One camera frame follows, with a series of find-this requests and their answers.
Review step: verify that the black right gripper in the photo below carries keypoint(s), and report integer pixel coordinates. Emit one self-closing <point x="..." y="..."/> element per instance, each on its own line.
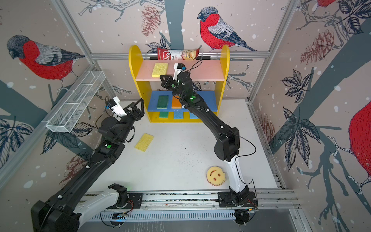
<point x="169" y="84"/>

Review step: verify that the light green sponge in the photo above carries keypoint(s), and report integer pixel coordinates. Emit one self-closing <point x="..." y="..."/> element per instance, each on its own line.
<point x="163" y="115"/>

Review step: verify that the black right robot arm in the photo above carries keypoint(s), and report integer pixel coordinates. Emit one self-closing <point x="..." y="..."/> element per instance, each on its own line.
<point x="227" y="138"/>

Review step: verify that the red cassava chips bag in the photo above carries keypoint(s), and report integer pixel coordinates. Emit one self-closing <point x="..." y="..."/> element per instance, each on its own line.
<point x="171" y="55"/>

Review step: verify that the yellow shelf with coloured boards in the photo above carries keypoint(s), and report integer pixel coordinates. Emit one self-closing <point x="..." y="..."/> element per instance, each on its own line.
<point x="209" y="70"/>

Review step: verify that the pale yellow sponge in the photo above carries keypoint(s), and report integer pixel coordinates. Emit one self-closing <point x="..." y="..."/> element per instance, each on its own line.
<point x="176" y="103"/>

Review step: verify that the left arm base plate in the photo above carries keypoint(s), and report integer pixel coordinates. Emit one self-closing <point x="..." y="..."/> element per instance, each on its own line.
<point x="128" y="201"/>

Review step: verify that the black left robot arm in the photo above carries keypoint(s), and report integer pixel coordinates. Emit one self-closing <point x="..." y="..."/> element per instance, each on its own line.
<point x="63" y="211"/>

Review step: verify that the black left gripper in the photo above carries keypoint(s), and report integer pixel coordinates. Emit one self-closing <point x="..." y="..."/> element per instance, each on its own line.
<point x="138" y="114"/>

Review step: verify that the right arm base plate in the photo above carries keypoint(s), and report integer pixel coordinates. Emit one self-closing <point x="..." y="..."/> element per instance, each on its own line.
<point x="227" y="199"/>

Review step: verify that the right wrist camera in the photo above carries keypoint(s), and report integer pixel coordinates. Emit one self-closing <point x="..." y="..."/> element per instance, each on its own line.
<point x="178" y="68"/>

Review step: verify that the yellow smiley face sponge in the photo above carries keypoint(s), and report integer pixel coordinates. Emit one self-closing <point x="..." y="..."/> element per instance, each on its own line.
<point x="215" y="176"/>

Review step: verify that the blue sponge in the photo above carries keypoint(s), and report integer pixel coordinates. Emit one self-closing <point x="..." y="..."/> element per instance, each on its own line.
<point x="192" y="116"/>
<point x="178" y="115"/>

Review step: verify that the white wire mesh basket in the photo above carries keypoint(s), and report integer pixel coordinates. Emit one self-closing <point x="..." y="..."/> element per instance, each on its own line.
<point x="65" y="119"/>

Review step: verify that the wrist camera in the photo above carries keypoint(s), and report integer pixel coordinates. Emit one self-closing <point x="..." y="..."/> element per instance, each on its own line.
<point x="178" y="68"/>
<point x="114" y="105"/>

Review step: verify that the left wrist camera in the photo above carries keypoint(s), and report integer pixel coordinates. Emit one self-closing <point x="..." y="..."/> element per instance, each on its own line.
<point x="114" y="105"/>

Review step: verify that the dark green sponge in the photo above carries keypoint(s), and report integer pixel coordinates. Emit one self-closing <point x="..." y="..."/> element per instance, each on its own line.
<point x="162" y="102"/>

